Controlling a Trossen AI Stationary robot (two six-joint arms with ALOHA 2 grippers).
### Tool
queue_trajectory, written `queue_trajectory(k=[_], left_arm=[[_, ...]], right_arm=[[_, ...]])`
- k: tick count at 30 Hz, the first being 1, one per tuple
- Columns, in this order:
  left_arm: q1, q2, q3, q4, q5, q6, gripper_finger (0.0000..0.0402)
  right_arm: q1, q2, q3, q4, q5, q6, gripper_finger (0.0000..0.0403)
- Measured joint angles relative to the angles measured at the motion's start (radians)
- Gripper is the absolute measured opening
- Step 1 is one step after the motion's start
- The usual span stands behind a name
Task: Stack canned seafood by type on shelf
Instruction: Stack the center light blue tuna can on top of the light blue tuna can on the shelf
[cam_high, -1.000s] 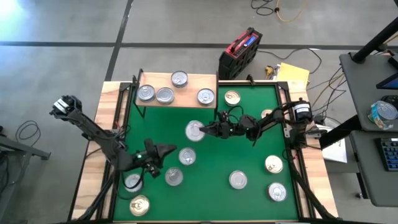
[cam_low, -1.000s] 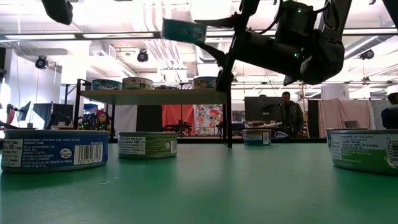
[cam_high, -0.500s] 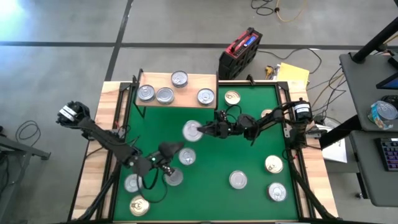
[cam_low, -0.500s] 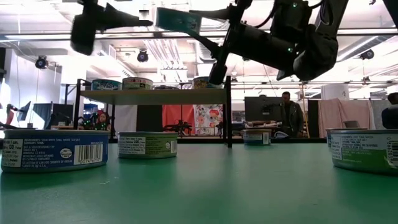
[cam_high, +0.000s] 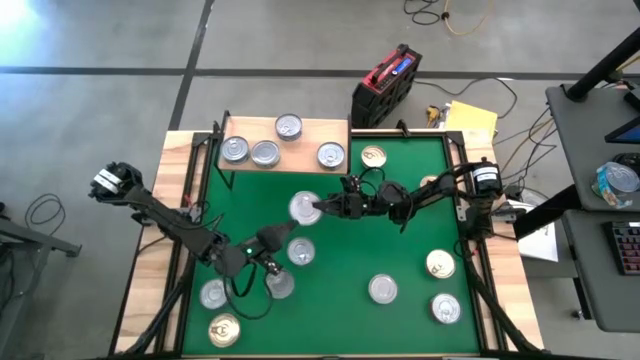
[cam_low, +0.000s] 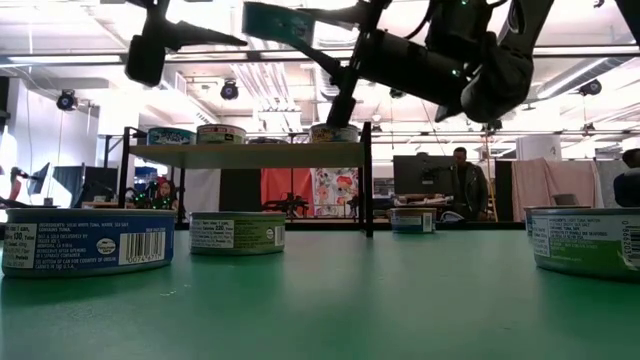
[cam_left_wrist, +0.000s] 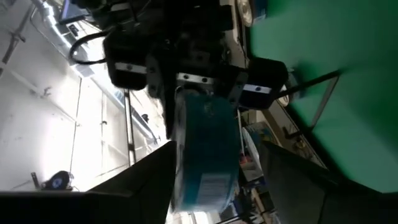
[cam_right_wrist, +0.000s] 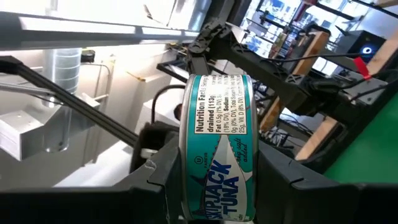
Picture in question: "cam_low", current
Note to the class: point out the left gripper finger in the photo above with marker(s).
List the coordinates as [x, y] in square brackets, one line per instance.
[200, 35]

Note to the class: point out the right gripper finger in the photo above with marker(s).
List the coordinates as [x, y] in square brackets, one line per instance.
[325, 60]
[345, 14]

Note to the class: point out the silver can teal yellow label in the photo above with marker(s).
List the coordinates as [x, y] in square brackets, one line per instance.
[320, 135]

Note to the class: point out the silver-lid seafood can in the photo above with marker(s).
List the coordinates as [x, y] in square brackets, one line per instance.
[221, 134]

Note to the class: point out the silver can green label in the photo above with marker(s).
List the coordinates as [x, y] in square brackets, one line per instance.
[237, 233]

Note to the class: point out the blue label tuna can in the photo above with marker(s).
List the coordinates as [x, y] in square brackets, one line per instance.
[87, 242]

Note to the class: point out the large green can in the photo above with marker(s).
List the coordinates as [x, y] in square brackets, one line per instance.
[590, 245]

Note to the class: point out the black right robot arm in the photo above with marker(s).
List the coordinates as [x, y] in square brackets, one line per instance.
[530, 20]

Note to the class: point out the wooden shelf black legs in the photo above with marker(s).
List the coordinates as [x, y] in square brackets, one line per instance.
[260, 155]

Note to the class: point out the white ceiling air vent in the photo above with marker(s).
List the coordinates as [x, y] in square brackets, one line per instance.
[322, 85]

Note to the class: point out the black ceiling spotlight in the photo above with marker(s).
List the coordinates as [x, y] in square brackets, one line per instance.
[397, 93]
[493, 126]
[591, 87]
[229, 91]
[66, 100]

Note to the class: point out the black monitor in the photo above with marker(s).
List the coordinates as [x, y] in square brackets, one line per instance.
[420, 175]

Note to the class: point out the person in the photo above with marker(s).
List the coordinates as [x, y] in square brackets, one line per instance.
[467, 182]
[627, 182]
[162, 195]

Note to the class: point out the colourful cartoon poster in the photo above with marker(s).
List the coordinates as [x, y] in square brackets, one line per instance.
[335, 192]

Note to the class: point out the red cloth panel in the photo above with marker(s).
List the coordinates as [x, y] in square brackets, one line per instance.
[285, 187]

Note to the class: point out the white round column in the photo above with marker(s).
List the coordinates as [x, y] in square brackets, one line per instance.
[539, 147]

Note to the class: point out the white cloth panel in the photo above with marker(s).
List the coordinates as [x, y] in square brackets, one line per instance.
[200, 190]

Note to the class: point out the black cloth panel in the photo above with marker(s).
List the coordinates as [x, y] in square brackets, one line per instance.
[240, 190]

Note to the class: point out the pink curtain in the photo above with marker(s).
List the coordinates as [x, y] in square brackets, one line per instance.
[550, 180]

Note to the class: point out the dark blue partition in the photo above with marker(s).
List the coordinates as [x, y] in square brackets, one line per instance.
[85, 182]

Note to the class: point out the small tilted monitor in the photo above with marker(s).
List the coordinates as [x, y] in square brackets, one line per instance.
[39, 177]

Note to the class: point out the green table mat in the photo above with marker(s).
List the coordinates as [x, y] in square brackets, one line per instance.
[320, 300]

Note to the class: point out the grey ceiling air duct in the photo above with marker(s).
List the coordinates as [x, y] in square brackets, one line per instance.
[575, 77]

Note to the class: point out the black ceiling light rail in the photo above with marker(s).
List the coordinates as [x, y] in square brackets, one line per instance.
[575, 50]

